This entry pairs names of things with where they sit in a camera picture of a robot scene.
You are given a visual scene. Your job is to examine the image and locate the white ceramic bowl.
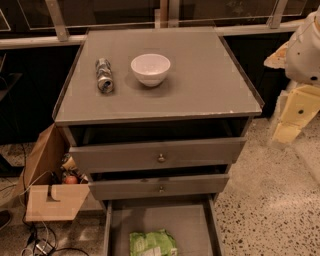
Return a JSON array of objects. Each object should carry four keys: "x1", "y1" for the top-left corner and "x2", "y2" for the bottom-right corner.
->
[{"x1": 131, "y1": 54, "x2": 171, "y2": 87}]

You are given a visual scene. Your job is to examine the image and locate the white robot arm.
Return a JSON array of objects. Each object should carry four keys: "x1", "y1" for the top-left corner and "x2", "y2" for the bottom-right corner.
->
[{"x1": 264, "y1": 7, "x2": 320, "y2": 144}]

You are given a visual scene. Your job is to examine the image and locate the grey drawer cabinet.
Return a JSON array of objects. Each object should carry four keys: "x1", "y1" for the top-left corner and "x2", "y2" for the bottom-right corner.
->
[{"x1": 52, "y1": 27, "x2": 265, "y2": 256}]

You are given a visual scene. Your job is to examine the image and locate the black floor cables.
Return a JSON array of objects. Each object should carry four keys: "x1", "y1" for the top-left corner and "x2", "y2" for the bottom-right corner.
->
[{"x1": 0, "y1": 143, "x2": 91, "y2": 256}]

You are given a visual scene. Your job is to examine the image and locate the grey bottom drawer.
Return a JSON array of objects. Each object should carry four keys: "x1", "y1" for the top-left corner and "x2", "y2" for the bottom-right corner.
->
[{"x1": 102, "y1": 194, "x2": 225, "y2": 256}]

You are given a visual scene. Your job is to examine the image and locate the brown cardboard box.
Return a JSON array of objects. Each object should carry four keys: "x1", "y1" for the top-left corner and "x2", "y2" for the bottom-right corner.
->
[{"x1": 14, "y1": 124, "x2": 89, "y2": 222}]

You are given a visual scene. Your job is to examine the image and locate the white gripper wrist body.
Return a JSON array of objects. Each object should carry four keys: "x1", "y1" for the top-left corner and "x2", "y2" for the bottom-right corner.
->
[{"x1": 280, "y1": 85, "x2": 320, "y2": 128}]

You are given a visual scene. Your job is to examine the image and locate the grey drawer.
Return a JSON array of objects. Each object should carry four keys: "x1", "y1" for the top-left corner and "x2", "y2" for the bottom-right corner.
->
[
  {"x1": 70, "y1": 137, "x2": 246, "y2": 174},
  {"x1": 102, "y1": 194, "x2": 225, "y2": 256},
  {"x1": 88, "y1": 174, "x2": 229, "y2": 201}
]

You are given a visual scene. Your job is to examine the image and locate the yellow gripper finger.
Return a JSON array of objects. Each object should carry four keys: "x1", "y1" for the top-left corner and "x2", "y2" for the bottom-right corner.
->
[
  {"x1": 272, "y1": 123, "x2": 301, "y2": 143},
  {"x1": 264, "y1": 42, "x2": 289, "y2": 69}
]

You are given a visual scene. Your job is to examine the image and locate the red round item in box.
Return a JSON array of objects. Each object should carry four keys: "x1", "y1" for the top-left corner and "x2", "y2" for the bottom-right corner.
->
[{"x1": 64, "y1": 176, "x2": 78, "y2": 184}]

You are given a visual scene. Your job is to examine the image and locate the grey top drawer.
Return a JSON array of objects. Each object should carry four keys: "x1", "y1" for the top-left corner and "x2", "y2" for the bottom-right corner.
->
[{"x1": 70, "y1": 137, "x2": 246, "y2": 174}]

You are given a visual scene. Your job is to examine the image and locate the metal railing frame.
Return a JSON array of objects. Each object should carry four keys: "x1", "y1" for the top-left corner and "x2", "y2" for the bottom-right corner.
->
[{"x1": 0, "y1": 0, "x2": 320, "y2": 51}]

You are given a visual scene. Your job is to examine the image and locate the tan packet in box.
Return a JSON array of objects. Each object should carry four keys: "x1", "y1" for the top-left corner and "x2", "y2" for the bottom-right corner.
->
[{"x1": 61, "y1": 154, "x2": 77, "y2": 171}]

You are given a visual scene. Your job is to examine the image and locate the small power adapter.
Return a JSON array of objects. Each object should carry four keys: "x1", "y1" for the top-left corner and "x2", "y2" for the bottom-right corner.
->
[{"x1": 36, "y1": 240, "x2": 54, "y2": 256}]

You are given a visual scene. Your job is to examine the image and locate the grey middle drawer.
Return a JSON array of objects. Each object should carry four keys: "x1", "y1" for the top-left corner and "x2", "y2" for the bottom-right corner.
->
[{"x1": 88, "y1": 174, "x2": 229, "y2": 201}]

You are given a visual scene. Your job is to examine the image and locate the crushed aluminium drink can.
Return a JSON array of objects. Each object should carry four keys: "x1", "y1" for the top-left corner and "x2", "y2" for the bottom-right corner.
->
[{"x1": 95, "y1": 58, "x2": 114, "y2": 93}]

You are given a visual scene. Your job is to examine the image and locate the green rice chip bag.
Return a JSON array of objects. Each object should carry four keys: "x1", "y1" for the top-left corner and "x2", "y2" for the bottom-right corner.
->
[{"x1": 129, "y1": 229, "x2": 178, "y2": 256}]

